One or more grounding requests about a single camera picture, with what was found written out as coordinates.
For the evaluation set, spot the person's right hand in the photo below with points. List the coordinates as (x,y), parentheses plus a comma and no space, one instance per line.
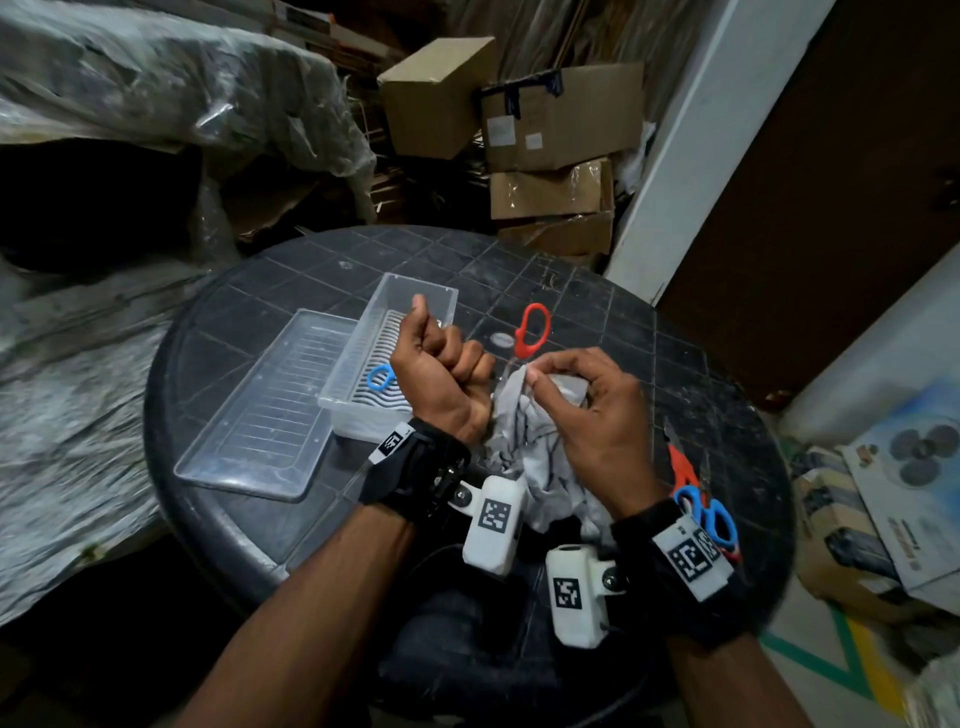
(607,435)

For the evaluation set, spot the person's left hand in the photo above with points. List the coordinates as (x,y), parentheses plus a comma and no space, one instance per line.
(435,375)

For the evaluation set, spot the person's left thumb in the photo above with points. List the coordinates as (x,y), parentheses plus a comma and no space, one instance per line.
(420,313)

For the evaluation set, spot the person's right thumb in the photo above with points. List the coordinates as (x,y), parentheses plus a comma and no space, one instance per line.
(553,409)

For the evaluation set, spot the white cloth with black print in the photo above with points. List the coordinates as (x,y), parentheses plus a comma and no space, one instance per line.
(544,465)

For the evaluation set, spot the person's left forearm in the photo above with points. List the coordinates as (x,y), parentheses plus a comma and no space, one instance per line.
(315,630)

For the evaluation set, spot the person's right forearm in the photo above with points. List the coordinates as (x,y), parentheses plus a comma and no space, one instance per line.
(731,686)

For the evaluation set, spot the clear plastic slotted tray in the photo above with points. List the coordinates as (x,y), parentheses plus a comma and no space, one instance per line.
(375,360)

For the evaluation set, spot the white left wrist marker tag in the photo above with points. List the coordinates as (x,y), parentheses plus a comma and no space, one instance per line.
(391,442)

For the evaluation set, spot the white wrist marker tag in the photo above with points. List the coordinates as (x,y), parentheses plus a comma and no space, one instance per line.
(391,442)
(694,559)

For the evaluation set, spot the red and blue scissors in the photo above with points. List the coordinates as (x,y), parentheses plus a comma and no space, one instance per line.
(681,469)

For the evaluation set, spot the flat crushed cardboard box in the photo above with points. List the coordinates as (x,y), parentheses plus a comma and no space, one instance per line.
(562,234)

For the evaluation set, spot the cardboard box with clear tape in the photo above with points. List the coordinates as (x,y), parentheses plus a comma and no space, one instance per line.
(551,191)

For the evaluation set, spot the clear plastic lid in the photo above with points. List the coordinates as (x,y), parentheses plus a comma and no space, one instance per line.
(270,412)

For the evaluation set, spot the white right wrist marker tag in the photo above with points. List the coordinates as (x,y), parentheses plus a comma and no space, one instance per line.
(694,559)

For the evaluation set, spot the plain brown cardboard box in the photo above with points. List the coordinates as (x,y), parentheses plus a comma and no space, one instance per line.
(435,94)

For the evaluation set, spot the cardboard box with black tape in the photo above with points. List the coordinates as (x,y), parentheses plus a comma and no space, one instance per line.
(570,116)

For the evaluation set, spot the printed brown cardboard box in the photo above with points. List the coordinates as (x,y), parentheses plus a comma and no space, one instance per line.
(847,547)

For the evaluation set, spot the dark brown door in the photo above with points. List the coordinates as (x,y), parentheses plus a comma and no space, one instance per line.
(825,187)

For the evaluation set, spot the plastic sheet covered pile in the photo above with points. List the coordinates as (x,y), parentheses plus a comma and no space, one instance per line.
(150,82)

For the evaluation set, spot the fan picture carton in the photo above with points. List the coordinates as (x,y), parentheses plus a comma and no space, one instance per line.
(911,480)

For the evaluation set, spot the plastic sheet covered bundle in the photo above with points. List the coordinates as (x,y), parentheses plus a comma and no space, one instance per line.
(67,450)

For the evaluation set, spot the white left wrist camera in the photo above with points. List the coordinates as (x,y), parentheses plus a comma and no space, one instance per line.
(495,525)

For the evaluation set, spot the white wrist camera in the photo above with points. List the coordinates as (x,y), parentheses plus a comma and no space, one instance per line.
(574,600)
(495,525)

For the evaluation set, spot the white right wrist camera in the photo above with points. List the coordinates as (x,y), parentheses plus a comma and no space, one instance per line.
(574,600)

